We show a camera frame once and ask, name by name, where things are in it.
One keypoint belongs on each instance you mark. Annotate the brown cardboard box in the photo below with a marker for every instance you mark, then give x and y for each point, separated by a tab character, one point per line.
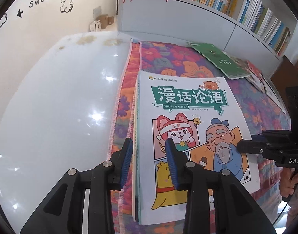
103	20

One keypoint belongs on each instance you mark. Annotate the small brown carton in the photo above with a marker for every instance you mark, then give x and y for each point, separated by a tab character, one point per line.
111	20

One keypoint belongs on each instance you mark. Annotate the black star decal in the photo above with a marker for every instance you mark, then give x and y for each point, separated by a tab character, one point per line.
20	13

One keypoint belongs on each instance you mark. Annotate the black outline cloud decal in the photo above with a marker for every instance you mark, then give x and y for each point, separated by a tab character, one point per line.
1	20

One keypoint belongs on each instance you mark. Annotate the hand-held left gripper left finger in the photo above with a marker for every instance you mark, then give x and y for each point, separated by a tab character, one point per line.
126	165

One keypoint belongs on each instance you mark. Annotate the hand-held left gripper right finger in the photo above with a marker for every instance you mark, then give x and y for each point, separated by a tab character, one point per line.
172	165

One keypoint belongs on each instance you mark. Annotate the floral quilted mat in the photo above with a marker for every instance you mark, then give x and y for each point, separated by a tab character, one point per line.
168	58

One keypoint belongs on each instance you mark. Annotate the row of white blue shelved books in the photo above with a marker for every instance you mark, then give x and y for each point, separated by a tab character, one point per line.
261	22

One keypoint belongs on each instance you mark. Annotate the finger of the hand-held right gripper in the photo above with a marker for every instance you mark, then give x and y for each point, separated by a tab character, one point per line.
273	135
251	146

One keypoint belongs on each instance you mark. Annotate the person's right hand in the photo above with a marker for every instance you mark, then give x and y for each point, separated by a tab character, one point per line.
287	185

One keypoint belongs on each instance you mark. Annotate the dark green book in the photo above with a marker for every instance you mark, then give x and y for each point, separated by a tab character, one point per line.
219	61

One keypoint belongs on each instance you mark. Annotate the red book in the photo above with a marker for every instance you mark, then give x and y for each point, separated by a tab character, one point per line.
254	69

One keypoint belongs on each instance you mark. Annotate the small white carton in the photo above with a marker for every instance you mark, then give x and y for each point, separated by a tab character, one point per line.
95	26

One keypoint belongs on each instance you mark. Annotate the brown wooden cabinet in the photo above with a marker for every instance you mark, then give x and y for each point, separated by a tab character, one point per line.
288	78

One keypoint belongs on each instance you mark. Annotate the white bookshelf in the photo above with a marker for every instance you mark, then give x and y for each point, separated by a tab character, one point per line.
188	22

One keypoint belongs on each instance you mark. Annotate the grey flat board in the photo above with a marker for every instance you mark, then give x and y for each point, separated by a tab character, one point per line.
97	12

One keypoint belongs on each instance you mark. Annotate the white comic cover book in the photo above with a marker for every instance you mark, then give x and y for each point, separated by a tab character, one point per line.
188	107

